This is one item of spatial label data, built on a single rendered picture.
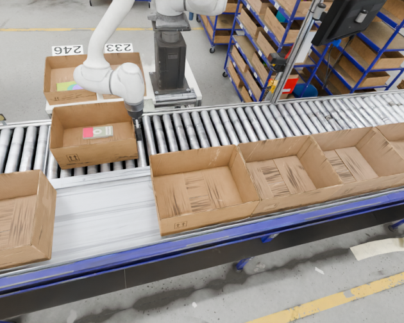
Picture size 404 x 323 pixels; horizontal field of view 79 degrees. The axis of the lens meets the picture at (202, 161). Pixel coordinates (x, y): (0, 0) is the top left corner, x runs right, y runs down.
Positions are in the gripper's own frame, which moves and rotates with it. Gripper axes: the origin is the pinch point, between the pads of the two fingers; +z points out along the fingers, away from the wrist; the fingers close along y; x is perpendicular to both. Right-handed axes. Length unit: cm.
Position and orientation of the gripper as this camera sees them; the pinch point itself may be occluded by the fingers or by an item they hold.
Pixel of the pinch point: (138, 135)
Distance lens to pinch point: 137.6
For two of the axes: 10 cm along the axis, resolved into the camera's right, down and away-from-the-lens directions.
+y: -2.5, -8.0, 5.5
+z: -1.2, 5.9, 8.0
